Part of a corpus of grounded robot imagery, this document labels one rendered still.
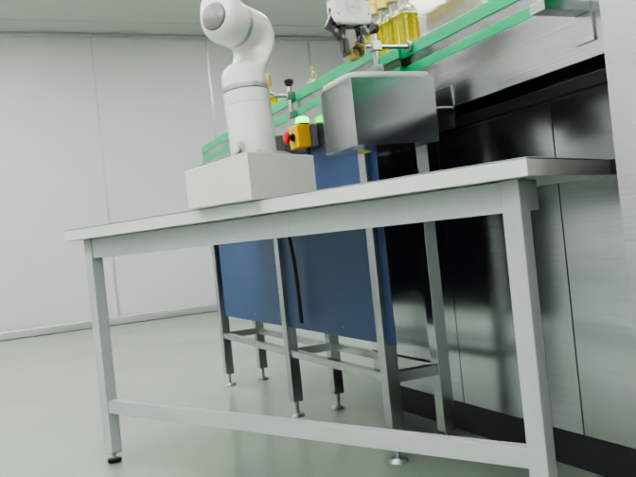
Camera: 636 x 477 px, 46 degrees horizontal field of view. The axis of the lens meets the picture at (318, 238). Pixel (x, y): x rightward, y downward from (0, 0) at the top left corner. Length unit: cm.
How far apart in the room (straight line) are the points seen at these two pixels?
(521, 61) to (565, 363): 76
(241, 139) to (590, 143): 83
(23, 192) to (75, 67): 133
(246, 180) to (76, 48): 630
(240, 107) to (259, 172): 21
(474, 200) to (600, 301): 48
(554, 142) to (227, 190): 80
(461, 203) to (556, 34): 38
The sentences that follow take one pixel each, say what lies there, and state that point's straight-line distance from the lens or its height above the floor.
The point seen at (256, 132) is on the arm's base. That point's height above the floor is 92.
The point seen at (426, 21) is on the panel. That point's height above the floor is 125.
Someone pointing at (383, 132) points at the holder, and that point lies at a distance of 177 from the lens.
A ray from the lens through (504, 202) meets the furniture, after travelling 148.
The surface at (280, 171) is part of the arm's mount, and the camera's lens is 188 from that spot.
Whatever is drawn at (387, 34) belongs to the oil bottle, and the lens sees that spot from 223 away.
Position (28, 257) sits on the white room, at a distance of 769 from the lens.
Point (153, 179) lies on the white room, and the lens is 789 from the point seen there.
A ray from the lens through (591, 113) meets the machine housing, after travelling 184.
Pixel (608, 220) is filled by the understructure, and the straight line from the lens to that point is 181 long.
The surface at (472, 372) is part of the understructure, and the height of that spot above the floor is 20.
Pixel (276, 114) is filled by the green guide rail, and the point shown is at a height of 110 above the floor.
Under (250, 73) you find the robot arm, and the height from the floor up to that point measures 108.
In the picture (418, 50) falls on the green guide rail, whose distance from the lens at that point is 206.
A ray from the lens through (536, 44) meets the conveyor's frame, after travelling 166.
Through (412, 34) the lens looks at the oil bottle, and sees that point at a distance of 217.
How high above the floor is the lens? 64
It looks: level
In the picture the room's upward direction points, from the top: 6 degrees counter-clockwise
